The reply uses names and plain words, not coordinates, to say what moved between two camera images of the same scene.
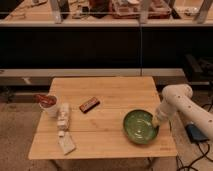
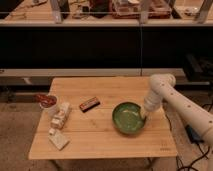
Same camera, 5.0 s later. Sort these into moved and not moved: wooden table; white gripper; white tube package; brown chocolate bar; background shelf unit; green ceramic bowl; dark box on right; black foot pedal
Moved: green ceramic bowl; white tube package; white gripper
Not moved: wooden table; background shelf unit; dark box on right; black foot pedal; brown chocolate bar
